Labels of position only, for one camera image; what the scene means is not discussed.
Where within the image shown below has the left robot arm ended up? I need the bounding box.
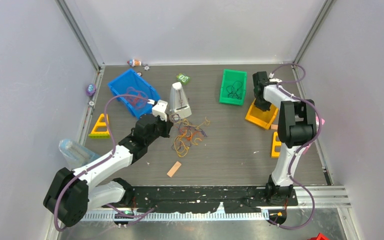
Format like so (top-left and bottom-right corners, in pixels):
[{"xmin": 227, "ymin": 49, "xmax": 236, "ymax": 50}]
[{"xmin": 43, "ymin": 113, "xmax": 174, "ymax": 227}]

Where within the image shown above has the left yellow triangle block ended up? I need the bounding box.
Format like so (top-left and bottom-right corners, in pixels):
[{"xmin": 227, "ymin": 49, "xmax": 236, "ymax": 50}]
[{"xmin": 88, "ymin": 113, "xmax": 110, "ymax": 139}]

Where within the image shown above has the small figurine toy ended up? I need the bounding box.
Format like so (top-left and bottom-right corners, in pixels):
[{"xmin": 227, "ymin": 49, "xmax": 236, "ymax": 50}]
[{"xmin": 126, "ymin": 59, "xmax": 142, "ymax": 67}]

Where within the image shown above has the pink metronome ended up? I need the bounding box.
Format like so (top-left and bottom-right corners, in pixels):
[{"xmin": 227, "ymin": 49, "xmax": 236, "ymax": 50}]
[{"xmin": 302, "ymin": 116, "xmax": 325, "ymax": 155}]

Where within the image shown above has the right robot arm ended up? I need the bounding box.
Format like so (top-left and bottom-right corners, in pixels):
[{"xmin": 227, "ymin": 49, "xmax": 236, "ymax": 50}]
[{"xmin": 252, "ymin": 71, "xmax": 317, "ymax": 205}]

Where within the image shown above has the blue plastic bin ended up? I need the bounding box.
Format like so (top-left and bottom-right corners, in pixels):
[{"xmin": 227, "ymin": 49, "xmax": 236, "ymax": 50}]
[{"xmin": 107, "ymin": 69, "xmax": 161, "ymax": 118}]

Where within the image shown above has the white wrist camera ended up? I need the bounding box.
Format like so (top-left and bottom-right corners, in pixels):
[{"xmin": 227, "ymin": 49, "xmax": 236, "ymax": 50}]
[
  {"xmin": 268, "ymin": 73, "xmax": 282, "ymax": 84},
  {"xmin": 151, "ymin": 100, "xmax": 168, "ymax": 122}
]

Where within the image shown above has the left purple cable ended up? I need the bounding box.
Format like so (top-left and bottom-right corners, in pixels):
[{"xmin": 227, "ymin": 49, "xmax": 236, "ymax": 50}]
[{"xmin": 53, "ymin": 94, "xmax": 155, "ymax": 232}]

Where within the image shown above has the yellow triangle block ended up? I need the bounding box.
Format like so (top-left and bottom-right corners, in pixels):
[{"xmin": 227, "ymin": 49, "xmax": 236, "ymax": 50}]
[
  {"xmin": 270, "ymin": 131, "xmax": 282, "ymax": 158},
  {"xmin": 88, "ymin": 113, "xmax": 110, "ymax": 139}
]

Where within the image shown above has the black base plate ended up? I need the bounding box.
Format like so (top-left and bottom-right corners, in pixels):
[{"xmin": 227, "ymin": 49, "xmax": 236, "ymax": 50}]
[{"xmin": 127, "ymin": 186, "xmax": 298, "ymax": 214}]

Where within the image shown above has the green number tile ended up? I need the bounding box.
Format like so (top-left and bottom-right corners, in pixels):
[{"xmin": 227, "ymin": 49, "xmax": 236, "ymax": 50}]
[{"xmin": 176, "ymin": 73, "xmax": 191, "ymax": 85}]

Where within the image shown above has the tan block by bin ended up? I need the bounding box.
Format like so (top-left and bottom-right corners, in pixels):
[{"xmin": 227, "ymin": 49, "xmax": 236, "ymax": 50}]
[{"xmin": 270, "ymin": 124, "xmax": 278, "ymax": 130}]

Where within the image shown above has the right yellow triangle block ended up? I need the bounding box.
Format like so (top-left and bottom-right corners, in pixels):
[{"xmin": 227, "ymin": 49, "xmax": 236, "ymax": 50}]
[{"xmin": 270, "ymin": 131, "xmax": 282, "ymax": 158}]

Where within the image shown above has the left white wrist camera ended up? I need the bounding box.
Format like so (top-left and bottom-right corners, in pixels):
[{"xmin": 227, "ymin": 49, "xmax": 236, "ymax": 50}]
[{"xmin": 151, "ymin": 100, "xmax": 168, "ymax": 122}]

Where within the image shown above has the tan wooden stick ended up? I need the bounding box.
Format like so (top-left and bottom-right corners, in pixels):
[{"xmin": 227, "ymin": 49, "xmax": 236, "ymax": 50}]
[{"xmin": 166, "ymin": 161, "xmax": 182, "ymax": 178}]

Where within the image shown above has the white metronome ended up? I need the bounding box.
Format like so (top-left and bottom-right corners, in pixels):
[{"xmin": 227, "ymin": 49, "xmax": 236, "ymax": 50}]
[{"xmin": 169, "ymin": 82, "xmax": 192, "ymax": 119}]

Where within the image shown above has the purple small toy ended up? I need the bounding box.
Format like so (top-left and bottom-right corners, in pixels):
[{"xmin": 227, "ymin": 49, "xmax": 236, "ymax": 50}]
[{"xmin": 86, "ymin": 83, "xmax": 97, "ymax": 97}]

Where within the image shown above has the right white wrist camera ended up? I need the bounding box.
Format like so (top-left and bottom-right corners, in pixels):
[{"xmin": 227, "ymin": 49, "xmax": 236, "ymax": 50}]
[{"xmin": 268, "ymin": 73, "xmax": 282, "ymax": 84}]

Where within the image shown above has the blue transparent metronome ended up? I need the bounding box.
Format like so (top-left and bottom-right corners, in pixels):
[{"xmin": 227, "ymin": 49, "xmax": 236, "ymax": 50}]
[{"xmin": 58, "ymin": 138, "xmax": 101, "ymax": 170}]

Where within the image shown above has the green plastic bin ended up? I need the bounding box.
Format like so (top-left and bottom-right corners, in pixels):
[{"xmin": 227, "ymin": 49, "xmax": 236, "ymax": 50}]
[{"xmin": 219, "ymin": 69, "xmax": 247, "ymax": 106}]

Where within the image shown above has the red object at corner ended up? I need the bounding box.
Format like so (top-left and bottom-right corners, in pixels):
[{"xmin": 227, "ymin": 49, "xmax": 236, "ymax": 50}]
[{"xmin": 308, "ymin": 232, "xmax": 330, "ymax": 240}]

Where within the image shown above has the orange plastic bin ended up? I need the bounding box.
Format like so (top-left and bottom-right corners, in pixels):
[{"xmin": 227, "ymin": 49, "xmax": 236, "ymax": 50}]
[{"xmin": 245, "ymin": 100, "xmax": 279, "ymax": 130}]

